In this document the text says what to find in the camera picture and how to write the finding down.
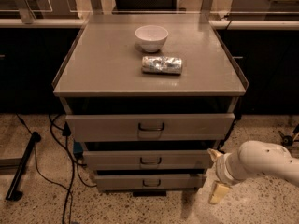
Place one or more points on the grey bottom drawer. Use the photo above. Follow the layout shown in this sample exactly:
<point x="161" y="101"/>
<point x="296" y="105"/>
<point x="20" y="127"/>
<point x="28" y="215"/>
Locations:
<point x="142" y="182"/>

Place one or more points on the grey drawer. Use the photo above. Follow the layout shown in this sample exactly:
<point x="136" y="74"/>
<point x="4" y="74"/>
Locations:
<point x="152" y="127"/>
<point x="142" y="182"/>
<point x="147" y="160"/>

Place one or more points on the black metal floor bar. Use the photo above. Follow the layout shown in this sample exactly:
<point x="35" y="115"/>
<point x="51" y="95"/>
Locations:
<point x="13" y="194"/>

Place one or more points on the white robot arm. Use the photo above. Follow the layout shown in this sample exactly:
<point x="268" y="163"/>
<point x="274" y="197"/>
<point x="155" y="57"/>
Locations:
<point x="252" y="159"/>

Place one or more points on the grey middle drawer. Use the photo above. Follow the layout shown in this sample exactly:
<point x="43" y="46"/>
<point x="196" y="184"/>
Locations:
<point x="147" y="160"/>

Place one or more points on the black caster wheel right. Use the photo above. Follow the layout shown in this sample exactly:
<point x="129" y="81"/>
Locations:
<point x="288" y="140"/>

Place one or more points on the grey top drawer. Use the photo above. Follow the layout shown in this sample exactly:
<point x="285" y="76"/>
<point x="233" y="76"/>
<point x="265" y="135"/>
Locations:
<point x="152" y="127"/>

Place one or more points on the black chair back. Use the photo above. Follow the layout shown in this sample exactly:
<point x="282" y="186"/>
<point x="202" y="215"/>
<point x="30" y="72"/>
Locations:
<point x="145" y="5"/>

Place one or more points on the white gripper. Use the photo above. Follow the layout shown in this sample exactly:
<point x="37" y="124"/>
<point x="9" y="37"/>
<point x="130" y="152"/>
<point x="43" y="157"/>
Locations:
<point x="220" y="168"/>

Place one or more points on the crumpled silver foil can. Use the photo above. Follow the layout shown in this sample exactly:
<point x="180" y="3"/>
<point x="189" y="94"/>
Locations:
<point x="162" y="65"/>

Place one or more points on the white ceramic bowl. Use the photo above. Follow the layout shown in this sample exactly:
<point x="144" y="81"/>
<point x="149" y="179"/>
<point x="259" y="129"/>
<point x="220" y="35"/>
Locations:
<point x="151" y="38"/>

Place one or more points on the grey drawer cabinet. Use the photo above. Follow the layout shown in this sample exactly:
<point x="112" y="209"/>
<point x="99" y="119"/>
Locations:
<point x="103" y="76"/>

